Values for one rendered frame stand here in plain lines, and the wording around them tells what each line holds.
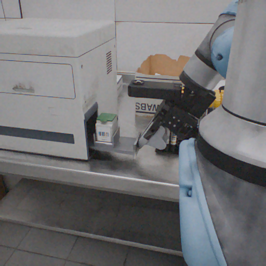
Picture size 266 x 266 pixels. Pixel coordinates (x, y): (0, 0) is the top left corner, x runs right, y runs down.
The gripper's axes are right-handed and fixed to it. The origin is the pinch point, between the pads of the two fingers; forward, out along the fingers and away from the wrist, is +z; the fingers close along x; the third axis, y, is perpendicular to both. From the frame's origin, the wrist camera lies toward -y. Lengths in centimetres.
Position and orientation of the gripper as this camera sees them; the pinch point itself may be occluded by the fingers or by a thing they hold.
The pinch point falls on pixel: (139, 142)
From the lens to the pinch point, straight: 64.2
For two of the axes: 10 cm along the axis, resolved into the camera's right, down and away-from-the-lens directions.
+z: -4.9, 7.1, 5.1
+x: 2.3, -4.7, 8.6
